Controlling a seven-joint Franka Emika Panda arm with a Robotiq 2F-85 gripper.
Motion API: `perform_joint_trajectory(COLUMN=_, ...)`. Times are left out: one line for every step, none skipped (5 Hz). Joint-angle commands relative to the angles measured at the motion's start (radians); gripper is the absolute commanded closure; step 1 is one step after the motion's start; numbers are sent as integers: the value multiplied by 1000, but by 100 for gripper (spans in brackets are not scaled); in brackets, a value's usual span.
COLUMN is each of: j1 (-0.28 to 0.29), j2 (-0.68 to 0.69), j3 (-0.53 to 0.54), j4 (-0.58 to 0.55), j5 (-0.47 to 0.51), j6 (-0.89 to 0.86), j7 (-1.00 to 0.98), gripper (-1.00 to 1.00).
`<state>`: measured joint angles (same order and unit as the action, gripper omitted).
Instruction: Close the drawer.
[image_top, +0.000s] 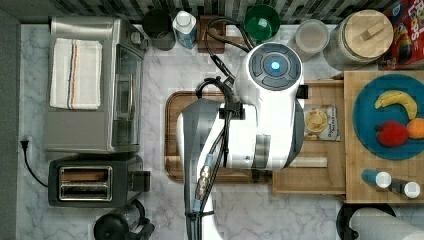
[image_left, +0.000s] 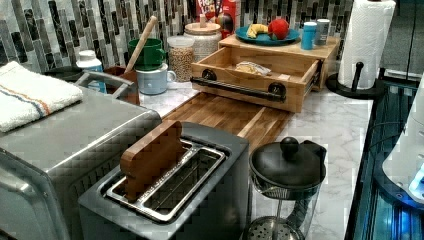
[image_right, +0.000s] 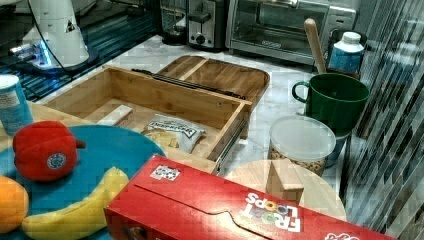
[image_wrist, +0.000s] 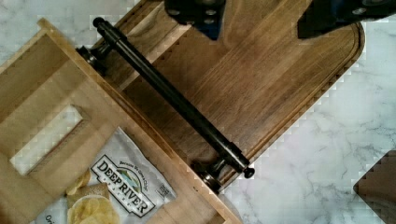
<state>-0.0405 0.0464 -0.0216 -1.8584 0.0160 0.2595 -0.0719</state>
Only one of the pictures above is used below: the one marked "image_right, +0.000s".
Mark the wooden tray board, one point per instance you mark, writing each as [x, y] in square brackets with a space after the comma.
[245, 82]

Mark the green mug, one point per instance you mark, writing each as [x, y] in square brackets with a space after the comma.
[336, 100]

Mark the clear cereal container white lid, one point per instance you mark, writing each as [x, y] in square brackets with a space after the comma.
[305, 141]

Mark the black silver toaster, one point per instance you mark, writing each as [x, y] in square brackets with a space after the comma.
[207, 22]

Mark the yellow toy banana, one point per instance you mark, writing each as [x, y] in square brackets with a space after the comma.
[80, 219]

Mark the blue shaker white cap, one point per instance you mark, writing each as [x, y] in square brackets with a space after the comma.
[14, 109]

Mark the blue white milk carton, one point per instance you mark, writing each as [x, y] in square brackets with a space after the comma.
[347, 53]

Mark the silver toaster oven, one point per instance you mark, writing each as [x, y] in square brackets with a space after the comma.
[275, 28]

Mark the orange toy fruit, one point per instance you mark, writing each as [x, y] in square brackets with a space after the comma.
[14, 204]

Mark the blue plate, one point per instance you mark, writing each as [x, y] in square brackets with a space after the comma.
[106, 147]

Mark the red Froot Loops box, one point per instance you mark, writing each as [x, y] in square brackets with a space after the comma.
[166, 200]

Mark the wooden spatula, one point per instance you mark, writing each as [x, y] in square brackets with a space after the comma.
[315, 46]

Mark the snack bag in drawer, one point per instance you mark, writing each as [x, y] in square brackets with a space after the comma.
[173, 132]

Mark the glass jar wooden lid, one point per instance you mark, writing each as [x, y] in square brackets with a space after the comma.
[283, 179]

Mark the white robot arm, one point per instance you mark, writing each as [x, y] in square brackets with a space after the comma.
[55, 43]

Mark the wooden drawer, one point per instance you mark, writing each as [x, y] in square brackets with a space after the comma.
[95, 95]

